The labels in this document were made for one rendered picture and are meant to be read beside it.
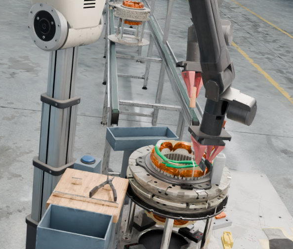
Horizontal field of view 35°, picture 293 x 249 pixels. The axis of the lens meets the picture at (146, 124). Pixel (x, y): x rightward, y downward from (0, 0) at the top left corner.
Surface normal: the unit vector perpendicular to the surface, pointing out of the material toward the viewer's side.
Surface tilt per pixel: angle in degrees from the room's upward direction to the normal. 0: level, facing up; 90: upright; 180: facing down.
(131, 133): 90
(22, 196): 0
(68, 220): 90
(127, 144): 90
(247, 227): 0
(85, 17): 90
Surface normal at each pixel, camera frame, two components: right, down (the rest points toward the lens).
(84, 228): -0.11, 0.37
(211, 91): -0.55, 0.54
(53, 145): -0.54, 0.25
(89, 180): 0.15, -0.91
